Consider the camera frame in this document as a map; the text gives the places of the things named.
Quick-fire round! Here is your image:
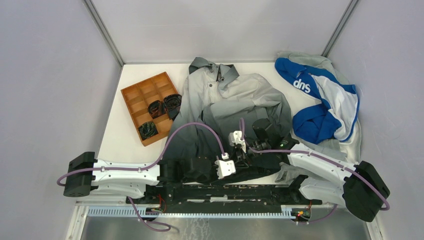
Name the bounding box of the grey black zip jacket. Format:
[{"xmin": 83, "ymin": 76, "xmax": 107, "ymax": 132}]
[{"xmin": 160, "ymin": 57, "xmax": 292, "ymax": 184}]

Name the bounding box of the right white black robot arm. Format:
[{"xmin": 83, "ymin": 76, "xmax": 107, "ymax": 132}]
[{"xmin": 228, "ymin": 118, "xmax": 391, "ymax": 222}]

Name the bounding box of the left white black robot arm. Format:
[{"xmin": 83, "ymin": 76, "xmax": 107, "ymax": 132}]
[{"xmin": 62, "ymin": 151, "xmax": 236, "ymax": 204}]

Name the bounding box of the blue white jacket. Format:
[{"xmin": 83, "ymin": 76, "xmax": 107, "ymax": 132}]
[{"xmin": 274, "ymin": 57, "xmax": 360, "ymax": 144}]

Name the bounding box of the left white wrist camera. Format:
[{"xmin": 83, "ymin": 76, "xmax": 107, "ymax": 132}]
[{"xmin": 214, "ymin": 152, "xmax": 236, "ymax": 180}]

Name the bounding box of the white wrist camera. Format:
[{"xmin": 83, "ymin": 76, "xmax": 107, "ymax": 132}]
[
  {"xmin": 228, "ymin": 130, "xmax": 247, "ymax": 153},
  {"xmin": 214, "ymin": 152, "xmax": 236, "ymax": 180}
]

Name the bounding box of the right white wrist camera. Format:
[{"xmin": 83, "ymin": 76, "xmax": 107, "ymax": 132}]
[{"xmin": 228, "ymin": 130, "xmax": 247, "ymax": 153}]

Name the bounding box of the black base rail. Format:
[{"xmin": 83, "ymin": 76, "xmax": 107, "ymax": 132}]
[{"xmin": 133, "ymin": 184, "xmax": 323, "ymax": 214}]

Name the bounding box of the white slotted cable duct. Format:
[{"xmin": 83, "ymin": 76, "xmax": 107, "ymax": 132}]
[{"xmin": 87, "ymin": 206, "xmax": 296, "ymax": 220}]

